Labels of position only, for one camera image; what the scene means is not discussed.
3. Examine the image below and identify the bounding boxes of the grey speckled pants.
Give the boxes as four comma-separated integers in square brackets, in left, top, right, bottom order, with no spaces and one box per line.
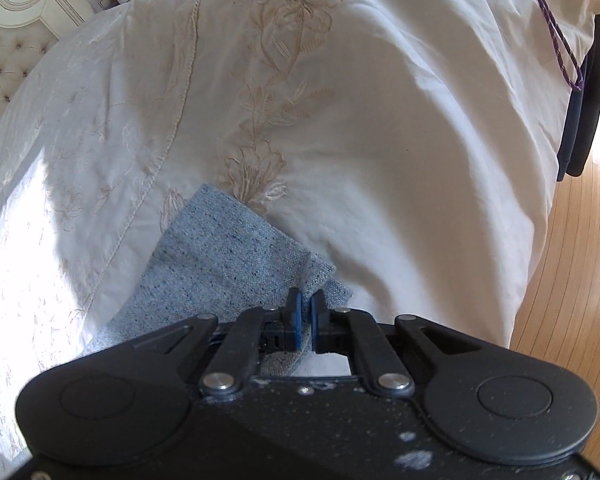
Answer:
[85,185,352,376]

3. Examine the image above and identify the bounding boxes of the cream embroidered bedspread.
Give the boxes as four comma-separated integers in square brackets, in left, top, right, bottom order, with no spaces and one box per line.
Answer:
[0,0,600,477]

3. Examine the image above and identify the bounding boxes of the tufted cream headboard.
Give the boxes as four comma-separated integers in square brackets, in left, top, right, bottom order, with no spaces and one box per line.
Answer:
[0,0,94,119]

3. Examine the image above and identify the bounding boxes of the purple cord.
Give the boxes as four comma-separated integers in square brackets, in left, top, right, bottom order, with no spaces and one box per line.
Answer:
[504,0,586,92]

